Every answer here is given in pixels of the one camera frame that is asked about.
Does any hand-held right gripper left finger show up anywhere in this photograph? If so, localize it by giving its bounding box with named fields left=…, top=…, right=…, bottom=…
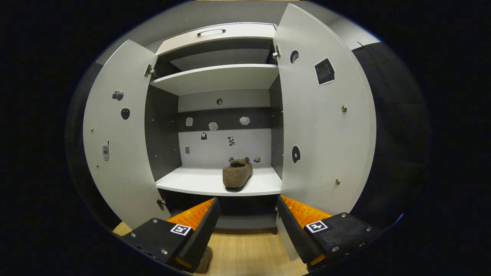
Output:
left=122, top=197, right=222, bottom=273

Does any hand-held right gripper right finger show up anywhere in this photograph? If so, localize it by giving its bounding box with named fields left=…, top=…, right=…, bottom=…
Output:
left=276, top=195, right=384, bottom=269

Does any brown fuzzy shoe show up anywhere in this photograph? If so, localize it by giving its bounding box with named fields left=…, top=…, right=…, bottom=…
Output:
left=195, top=246, right=213, bottom=274
left=222, top=156, right=254, bottom=191

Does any white shoe cabinet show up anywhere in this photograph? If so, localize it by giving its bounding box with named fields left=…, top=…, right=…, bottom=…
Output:
left=144, top=22, right=286, bottom=234

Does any white cabinet door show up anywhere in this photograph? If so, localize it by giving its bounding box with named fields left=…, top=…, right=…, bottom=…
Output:
left=272, top=4, right=377, bottom=262
left=82, top=39, right=172, bottom=229

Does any white cabinet drawer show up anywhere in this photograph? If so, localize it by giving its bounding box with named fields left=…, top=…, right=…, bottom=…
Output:
left=155, top=22, right=277, bottom=56

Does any black backdrop cloth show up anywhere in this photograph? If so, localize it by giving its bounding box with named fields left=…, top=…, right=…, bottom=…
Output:
left=351, top=40, right=432, bottom=227

